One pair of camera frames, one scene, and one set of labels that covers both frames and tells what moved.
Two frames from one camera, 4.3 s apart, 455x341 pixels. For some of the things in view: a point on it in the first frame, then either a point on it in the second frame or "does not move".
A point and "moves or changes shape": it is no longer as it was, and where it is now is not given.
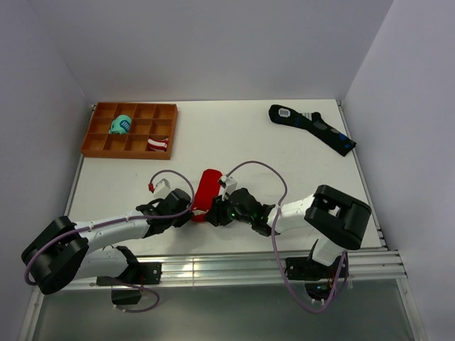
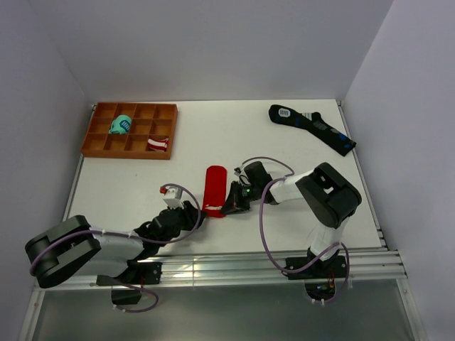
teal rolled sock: x=121 y=125 does not move
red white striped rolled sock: x=158 y=145 does not move
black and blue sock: x=314 y=122 does not move
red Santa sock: x=208 y=188 moves or changes shape
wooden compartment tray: x=131 y=130 does not move
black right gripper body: x=227 y=213 -> x=252 y=192
